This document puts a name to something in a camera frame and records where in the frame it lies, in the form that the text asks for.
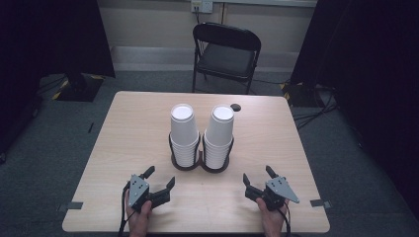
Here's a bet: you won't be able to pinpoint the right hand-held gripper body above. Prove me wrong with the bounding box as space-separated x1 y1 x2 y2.
261 176 300 212

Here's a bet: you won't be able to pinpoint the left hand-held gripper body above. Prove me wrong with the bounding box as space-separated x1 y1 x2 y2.
126 173 158 213

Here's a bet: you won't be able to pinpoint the black double cup holder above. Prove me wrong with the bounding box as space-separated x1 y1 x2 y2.
168 130 236 175

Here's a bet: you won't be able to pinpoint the stack of white paper cups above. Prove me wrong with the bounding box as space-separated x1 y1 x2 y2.
169 103 202 168
203 104 236 170

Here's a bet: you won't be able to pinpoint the person's left hand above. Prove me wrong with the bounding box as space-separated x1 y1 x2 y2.
125 190 153 237

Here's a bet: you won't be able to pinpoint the person's right hand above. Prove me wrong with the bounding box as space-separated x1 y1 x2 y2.
255 197 291 237

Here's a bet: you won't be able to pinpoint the grey tape strip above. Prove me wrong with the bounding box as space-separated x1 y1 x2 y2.
309 197 333 210
56 200 85 212

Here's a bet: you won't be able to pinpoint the black stand base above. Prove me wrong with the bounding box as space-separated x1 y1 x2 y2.
279 80 327 109
51 72 106 103

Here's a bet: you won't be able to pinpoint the black folding chair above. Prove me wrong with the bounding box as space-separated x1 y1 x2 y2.
191 22 263 96

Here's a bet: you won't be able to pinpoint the black curtain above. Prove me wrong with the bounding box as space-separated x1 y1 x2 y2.
289 0 419 218

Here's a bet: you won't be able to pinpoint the right hand-held gripper cable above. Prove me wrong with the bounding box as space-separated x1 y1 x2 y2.
277 200 293 237

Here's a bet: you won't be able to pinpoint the hand-held gripper cable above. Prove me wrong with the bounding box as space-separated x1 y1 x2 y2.
277 200 293 237
118 181 136 237

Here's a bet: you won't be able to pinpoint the left hand-held gripper cable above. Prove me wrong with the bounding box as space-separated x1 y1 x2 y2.
118 181 136 237

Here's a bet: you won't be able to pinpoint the black floor cables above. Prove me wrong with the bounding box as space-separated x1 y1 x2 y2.
291 84 340 131

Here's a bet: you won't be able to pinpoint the black socket cable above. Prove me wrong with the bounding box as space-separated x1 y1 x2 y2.
194 5 203 28

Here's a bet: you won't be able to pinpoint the white wall socket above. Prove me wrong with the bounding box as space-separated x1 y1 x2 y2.
190 0 214 15

